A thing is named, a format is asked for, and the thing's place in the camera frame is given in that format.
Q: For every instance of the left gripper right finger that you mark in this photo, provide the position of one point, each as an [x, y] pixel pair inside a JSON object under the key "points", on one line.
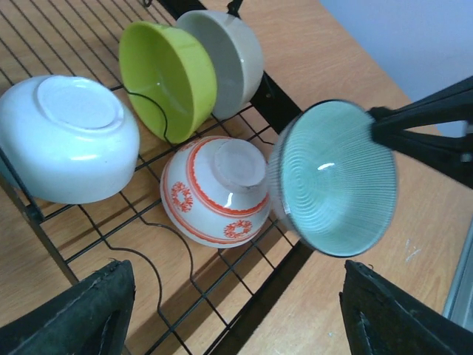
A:
{"points": [[381, 318]]}

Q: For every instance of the cream beige bowl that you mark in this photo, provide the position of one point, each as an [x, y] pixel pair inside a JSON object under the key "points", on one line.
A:
{"points": [[235, 52]]}

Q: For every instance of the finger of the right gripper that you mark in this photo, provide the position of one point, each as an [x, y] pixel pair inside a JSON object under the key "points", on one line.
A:
{"points": [[453, 103], [449, 156]]}

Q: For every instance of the lime green bowl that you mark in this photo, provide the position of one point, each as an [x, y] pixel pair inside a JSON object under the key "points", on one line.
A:
{"points": [[170, 79]]}

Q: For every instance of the orange patterned white bowl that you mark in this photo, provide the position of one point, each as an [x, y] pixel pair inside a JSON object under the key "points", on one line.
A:
{"points": [[214, 190]]}

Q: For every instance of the black wire dish rack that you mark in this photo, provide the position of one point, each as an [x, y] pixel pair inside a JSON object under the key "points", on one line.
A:
{"points": [[190, 299]]}

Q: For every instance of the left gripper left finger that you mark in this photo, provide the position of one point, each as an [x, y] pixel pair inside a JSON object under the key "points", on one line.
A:
{"points": [[90, 317]]}

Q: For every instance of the pale teal bowl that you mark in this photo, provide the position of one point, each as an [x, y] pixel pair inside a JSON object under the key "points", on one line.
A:
{"points": [[329, 183]]}

